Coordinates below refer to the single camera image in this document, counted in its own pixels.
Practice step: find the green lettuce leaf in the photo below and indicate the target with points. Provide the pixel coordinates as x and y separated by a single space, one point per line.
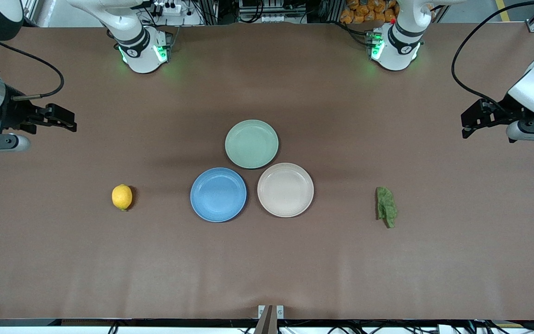
386 206

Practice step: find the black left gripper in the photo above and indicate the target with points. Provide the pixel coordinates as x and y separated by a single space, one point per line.
500 112

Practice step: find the white power strip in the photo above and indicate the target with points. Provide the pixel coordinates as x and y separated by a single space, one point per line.
168 8

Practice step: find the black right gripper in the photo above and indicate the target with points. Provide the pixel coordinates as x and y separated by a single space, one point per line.
15 114

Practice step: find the yellow lemon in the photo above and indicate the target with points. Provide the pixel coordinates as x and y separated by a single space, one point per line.
122 197

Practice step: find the pale green round plate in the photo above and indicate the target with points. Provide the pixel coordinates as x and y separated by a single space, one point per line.
251 144

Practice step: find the metal table edge bracket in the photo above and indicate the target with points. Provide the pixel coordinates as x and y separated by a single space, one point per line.
270 317

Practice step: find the orange packaged goods pile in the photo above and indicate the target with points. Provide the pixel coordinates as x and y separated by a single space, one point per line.
366 10

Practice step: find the beige round plate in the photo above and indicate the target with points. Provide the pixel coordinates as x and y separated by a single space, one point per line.
285 189

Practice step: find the blue round plate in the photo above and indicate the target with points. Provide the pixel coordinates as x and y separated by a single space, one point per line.
218 195

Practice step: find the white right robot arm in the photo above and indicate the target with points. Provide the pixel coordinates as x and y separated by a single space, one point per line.
139 46

